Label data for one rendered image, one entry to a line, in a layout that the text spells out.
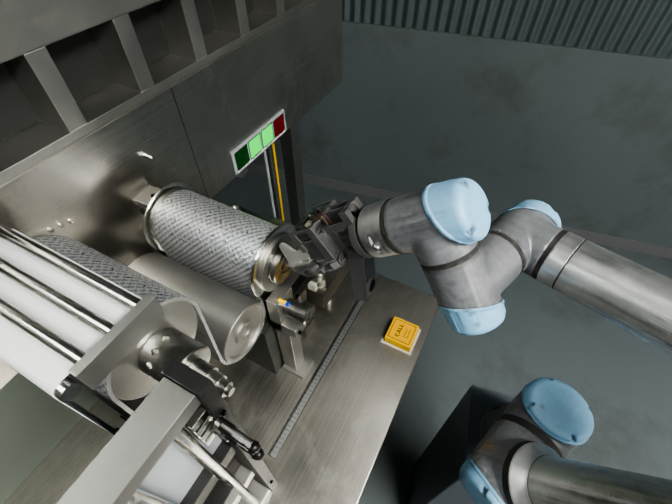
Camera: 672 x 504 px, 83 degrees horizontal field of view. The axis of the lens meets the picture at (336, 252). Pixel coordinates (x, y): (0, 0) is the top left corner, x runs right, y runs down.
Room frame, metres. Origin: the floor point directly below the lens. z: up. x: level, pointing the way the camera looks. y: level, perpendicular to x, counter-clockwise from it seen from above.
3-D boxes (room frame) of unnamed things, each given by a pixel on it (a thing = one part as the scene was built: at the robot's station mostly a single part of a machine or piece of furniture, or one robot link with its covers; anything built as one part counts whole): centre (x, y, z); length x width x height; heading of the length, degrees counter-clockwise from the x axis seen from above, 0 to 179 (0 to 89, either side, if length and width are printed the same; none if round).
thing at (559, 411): (0.22, -0.39, 1.07); 0.13 x 0.12 x 0.14; 132
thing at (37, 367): (0.22, 0.41, 1.17); 0.34 x 0.05 x 0.54; 62
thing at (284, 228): (0.44, 0.11, 1.25); 0.15 x 0.01 x 0.15; 152
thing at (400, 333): (0.48, -0.17, 0.91); 0.07 x 0.07 x 0.02; 62
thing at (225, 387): (0.18, 0.15, 1.34); 0.06 x 0.03 x 0.03; 62
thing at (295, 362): (0.39, 0.09, 1.05); 0.06 x 0.05 x 0.31; 62
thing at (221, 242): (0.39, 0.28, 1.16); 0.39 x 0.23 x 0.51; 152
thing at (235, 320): (0.40, 0.28, 1.18); 0.26 x 0.12 x 0.12; 62
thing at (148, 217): (0.56, 0.33, 1.25); 0.15 x 0.01 x 0.15; 152
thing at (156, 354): (0.21, 0.21, 1.34); 0.06 x 0.06 x 0.06; 62
